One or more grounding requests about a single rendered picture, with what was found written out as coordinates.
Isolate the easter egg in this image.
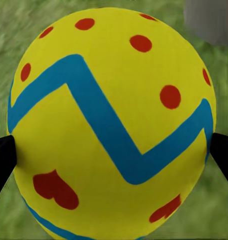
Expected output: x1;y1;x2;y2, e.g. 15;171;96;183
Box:
7;7;216;240

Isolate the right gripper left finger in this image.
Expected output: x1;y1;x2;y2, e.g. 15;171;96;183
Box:
0;135;17;192

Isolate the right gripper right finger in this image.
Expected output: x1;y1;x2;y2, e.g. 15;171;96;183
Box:
210;133;228;180

